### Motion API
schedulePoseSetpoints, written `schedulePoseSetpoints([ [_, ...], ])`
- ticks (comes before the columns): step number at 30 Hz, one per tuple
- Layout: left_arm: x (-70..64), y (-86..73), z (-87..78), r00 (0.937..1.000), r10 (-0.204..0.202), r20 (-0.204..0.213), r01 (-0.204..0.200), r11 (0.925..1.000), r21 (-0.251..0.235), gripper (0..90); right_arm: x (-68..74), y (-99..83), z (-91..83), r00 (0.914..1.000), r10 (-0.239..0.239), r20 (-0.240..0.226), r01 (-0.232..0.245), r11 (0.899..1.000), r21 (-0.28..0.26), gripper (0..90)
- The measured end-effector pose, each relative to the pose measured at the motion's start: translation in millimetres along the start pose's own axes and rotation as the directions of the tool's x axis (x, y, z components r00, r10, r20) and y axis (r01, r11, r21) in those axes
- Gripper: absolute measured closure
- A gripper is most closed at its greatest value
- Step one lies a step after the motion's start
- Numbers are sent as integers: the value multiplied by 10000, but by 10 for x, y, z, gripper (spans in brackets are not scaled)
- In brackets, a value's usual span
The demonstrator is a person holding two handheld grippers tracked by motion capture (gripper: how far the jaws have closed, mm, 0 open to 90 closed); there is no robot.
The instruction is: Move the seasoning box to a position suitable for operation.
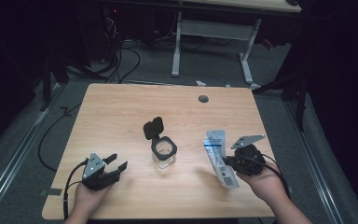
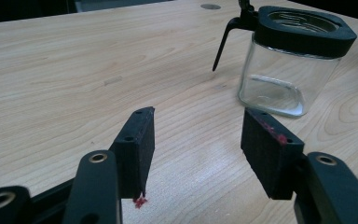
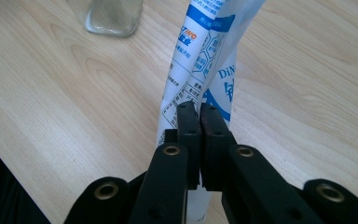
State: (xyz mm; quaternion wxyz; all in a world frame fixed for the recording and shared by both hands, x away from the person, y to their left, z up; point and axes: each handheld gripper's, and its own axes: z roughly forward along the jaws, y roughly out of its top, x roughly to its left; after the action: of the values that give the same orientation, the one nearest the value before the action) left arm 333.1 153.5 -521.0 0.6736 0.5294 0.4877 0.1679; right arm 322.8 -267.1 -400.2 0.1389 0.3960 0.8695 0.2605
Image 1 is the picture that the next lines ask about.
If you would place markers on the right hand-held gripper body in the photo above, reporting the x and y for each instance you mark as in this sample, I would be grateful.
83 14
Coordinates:
250 160

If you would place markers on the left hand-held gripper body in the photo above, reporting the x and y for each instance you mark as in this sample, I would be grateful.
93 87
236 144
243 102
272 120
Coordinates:
94 174

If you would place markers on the white and blue pouch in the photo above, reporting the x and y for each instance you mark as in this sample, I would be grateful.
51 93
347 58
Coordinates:
216 149

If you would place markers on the clear jar with black lid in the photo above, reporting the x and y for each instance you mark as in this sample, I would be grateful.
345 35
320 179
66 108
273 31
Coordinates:
164 152

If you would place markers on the person's left hand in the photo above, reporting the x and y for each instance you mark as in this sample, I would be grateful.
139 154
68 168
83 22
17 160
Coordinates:
88 199

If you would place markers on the person's right hand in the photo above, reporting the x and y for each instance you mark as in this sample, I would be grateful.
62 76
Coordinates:
267 185

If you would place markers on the grey tape piece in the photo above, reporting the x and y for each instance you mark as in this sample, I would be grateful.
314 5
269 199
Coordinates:
51 192

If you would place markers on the round table grommet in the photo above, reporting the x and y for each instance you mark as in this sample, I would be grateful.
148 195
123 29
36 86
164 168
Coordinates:
203 99

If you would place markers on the black metal stand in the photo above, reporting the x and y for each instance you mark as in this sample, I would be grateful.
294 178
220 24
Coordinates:
46 84
301 102

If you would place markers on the small white floor plug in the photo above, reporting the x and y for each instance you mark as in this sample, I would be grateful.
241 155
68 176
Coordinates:
200 83

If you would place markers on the dark computer with red light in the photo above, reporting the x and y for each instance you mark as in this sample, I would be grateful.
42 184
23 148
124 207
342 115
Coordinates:
112 28

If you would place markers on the white-framed desk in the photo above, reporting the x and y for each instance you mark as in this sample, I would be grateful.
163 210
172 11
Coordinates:
217 29

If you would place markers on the metal floor rail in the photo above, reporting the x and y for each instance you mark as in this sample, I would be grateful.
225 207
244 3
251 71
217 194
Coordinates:
313 161
18 146

